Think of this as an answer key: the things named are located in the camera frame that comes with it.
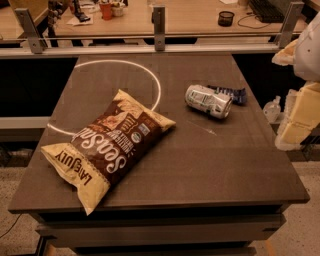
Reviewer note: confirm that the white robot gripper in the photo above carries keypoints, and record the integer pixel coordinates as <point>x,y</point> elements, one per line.
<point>309,55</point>

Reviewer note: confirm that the silver 7up soda can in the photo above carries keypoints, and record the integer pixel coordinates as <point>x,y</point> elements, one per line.
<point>209,101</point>

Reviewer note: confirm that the clear sanitizer bottle left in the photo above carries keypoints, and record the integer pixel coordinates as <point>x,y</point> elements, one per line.
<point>272,109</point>

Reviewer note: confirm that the dark blue snack wrapper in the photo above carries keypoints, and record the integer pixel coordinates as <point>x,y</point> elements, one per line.
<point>239,96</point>

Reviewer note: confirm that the black keyboard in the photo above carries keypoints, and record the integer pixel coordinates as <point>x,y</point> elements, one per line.
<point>266,12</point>

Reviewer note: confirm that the black mesh pen cup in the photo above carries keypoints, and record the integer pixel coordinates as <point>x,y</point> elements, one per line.
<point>225,18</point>

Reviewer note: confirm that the brown Late July chips bag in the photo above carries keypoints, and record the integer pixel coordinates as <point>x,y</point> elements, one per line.
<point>101,154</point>

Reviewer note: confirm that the white bowl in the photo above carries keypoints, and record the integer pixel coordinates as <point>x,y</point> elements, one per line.
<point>117,11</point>

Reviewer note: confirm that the white circle tape marking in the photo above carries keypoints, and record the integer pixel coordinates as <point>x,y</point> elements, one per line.
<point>154,77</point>

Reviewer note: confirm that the red cup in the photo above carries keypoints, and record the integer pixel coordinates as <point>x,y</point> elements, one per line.
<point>106,10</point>

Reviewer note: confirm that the black stand on desk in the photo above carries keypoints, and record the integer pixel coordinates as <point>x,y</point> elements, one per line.
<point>82,17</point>

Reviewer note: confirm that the right metal bracket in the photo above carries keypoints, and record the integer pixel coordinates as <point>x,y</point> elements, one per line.
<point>283,38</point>

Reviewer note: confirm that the metal bracket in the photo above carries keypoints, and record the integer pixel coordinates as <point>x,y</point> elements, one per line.
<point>36,43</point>
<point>158,17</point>
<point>283,38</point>

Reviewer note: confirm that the metal rail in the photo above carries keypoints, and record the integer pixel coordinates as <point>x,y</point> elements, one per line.
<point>57,52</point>

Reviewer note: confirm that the middle metal bracket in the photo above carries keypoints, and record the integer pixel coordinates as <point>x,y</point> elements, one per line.
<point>158,17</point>

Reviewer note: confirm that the left metal bracket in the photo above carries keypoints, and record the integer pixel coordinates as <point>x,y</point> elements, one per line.
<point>36,43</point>

